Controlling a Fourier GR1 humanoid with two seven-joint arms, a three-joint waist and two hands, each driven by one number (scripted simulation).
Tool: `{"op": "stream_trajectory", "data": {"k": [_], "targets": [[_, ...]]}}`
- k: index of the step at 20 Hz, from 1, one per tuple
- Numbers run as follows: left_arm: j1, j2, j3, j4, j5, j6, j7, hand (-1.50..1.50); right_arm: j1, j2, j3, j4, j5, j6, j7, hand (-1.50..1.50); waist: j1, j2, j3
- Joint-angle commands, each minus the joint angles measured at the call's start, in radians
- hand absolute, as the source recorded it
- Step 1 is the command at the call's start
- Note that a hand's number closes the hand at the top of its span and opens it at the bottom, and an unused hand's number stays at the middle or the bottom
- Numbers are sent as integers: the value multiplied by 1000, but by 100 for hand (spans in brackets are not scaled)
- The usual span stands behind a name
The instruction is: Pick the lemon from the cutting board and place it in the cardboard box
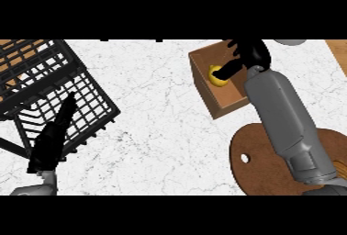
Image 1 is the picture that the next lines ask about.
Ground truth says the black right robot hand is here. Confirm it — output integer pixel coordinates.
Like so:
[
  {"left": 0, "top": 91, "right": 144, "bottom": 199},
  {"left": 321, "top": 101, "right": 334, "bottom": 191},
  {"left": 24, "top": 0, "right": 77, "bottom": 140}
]
[{"left": 212, "top": 39, "right": 274, "bottom": 82}]

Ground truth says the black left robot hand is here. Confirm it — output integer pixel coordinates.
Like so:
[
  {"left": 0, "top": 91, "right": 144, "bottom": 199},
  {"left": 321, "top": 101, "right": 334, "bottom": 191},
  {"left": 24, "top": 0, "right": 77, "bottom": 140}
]
[{"left": 26, "top": 91, "right": 79, "bottom": 175}]

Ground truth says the yellow lemon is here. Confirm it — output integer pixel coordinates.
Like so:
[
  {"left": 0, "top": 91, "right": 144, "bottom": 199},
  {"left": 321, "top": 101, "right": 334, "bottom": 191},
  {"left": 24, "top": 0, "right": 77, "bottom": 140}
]
[{"left": 207, "top": 64, "right": 231, "bottom": 88}]

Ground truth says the brown cardboard box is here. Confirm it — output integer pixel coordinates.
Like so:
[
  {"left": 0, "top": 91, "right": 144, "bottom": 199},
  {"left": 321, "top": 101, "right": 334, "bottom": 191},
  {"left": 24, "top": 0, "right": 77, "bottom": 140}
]
[{"left": 188, "top": 39, "right": 253, "bottom": 120}]

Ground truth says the pale wooden board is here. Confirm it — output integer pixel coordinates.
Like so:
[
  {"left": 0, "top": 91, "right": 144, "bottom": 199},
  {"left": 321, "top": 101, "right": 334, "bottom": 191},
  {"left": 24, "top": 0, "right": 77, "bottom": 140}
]
[{"left": 324, "top": 39, "right": 347, "bottom": 77}]

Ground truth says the round wooden cutting board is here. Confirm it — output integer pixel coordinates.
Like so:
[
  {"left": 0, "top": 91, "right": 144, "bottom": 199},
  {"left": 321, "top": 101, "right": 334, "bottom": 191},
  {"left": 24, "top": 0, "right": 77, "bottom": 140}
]
[{"left": 230, "top": 122, "right": 347, "bottom": 196}]

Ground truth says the grey round object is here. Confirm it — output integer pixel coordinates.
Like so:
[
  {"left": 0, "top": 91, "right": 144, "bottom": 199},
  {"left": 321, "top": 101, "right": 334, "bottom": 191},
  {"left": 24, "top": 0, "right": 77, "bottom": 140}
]
[{"left": 274, "top": 39, "right": 309, "bottom": 47}]

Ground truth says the black wire basket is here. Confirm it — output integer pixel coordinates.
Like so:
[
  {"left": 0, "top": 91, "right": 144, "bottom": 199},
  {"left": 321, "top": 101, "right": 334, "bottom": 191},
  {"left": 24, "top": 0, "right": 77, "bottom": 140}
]
[{"left": 0, "top": 39, "right": 123, "bottom": 162}]

